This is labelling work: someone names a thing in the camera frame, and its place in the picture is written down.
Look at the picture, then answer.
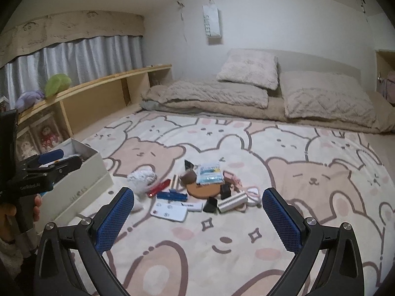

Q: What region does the round cork coaster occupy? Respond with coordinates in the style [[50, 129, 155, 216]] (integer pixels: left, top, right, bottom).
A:
[[186, 183, 221, 203]]

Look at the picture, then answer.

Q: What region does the person left hand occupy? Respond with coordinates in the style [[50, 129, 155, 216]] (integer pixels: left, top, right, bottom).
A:
[[1, 194, 42, 242]]

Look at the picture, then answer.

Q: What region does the black plastic cap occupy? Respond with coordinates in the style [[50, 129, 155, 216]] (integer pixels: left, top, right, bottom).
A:
[[203, 197, 217, 214]]

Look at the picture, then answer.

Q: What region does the black lighter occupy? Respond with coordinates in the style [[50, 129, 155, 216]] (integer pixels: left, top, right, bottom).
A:
[[181, 202, 203, 212]]

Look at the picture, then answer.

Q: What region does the blue metallic box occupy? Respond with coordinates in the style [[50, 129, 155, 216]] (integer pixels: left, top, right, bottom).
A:
[[156, 191, 188, 202]]

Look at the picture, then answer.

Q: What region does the brown tape roll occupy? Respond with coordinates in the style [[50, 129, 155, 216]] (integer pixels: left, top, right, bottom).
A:
[[179, 169, 197, 186]]

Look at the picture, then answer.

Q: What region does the cartoon animal bed sheet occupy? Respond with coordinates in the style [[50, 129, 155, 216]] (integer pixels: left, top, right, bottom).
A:
[[82, 112, 394, 295]]

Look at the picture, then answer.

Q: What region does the grey curtain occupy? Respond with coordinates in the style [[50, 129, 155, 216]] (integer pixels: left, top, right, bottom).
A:
[[1, 10, 145, 107]]

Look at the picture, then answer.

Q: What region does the red doll in case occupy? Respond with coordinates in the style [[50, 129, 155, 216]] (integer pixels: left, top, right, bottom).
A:
[[33, 118, 64, 153]]

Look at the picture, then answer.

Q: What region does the beige folded blanket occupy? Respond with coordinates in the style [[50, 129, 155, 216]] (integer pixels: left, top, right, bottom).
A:
[[140, 80, 394, 134]]

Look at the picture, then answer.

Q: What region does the white doll in case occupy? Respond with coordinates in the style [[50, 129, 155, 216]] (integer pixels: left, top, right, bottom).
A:
[[16, 132, 39, 160]]

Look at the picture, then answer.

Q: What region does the green plush toy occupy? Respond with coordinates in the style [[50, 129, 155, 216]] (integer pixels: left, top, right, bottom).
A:
[[44, 74, 72, 98]]

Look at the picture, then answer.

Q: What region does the beige pillow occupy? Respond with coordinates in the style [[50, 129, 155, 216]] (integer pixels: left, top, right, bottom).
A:
[[279, 71, 376, 128], [216, 49, 278, 90]]

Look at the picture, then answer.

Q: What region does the black square cup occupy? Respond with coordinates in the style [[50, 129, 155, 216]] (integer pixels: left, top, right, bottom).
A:
[[220, 183, 232, 200]]

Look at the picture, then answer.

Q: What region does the white remote control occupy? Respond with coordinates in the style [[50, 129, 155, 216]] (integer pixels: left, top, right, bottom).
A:
[[150, 201, 188, 222]]

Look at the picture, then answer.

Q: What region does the white shoe box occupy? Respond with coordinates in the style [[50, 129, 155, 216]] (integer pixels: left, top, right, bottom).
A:
[[35, 138, 113, 233]]

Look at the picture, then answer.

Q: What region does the white plastic bag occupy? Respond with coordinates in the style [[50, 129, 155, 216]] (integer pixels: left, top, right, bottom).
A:
[[127, 168, 157, 213]]

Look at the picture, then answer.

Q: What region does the beige striped small box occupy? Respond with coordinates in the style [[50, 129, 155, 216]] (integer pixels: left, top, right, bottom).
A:
[[169, 174, 181, 192]]

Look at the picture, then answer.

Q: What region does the pink clip holder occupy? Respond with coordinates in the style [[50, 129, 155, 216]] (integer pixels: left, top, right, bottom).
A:
[[223, 171, 256, 212]]

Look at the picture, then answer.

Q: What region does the white striped box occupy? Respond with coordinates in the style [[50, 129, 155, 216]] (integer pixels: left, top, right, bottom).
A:
[[217, 192, 248, 212]]

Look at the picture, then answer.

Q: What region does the white round case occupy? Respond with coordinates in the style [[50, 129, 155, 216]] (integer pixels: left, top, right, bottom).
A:
[[245, 187, 262, 207]]

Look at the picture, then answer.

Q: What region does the beige right pillow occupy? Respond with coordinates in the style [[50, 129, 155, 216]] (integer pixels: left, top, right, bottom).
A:
[[279, 71, 376, 128]]

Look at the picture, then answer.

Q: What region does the red metallic lighter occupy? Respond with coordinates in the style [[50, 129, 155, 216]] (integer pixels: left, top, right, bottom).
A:
[[147, 178, 171, 199]]

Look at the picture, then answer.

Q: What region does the purple plush toy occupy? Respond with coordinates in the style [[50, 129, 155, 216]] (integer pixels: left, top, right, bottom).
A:
[[15, 90, 45, 113]]

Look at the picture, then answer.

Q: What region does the hanging wall sign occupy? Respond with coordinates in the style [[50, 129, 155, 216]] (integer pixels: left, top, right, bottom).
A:
[[202, 0, 222, 45]]

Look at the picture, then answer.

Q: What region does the wooden shelf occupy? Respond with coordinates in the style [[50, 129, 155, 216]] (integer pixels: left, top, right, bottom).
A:
[[17, 64, 172, 153]]

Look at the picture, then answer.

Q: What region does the beige left pillow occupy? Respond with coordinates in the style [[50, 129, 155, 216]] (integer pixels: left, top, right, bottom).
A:
[[216, 49, 278, 90]]

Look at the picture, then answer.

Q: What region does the blue white sachet packet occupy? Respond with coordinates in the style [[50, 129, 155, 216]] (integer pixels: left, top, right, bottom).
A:
[[196, 162, 224, 186]]

